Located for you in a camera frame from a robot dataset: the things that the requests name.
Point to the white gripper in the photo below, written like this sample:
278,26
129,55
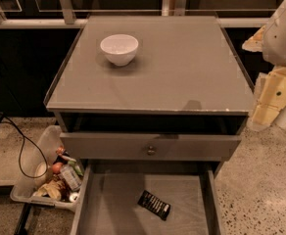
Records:
282,39

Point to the black rxbar chocolate wrapper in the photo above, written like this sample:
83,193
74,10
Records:
154,205

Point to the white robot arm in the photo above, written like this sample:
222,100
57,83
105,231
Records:
273,51

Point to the round metal drawer knob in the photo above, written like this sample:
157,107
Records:
151,151

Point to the grey drawer cabinet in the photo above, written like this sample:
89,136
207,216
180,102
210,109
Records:
184,79

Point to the grey top drawer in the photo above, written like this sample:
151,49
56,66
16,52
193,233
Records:
169,147

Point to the open grey middle drawer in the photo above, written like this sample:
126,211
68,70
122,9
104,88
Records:
108,199

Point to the white ceramic bowl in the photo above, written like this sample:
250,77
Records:
119,49

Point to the green snack packet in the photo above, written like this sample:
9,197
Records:
75,167

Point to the orange capped bottle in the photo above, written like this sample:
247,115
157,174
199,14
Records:
63,156

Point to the clear plastic bottle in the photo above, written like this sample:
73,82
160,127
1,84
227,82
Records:
70,177

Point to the red apple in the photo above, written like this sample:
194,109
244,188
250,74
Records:
57,167

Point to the clear plastic bin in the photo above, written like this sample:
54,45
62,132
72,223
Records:
43,151

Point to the crumpled yellow snack bag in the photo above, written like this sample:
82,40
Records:
53,189

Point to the white cup in bin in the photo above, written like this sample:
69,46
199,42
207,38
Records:
40,175

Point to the metal window rail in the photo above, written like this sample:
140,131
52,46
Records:
75,13

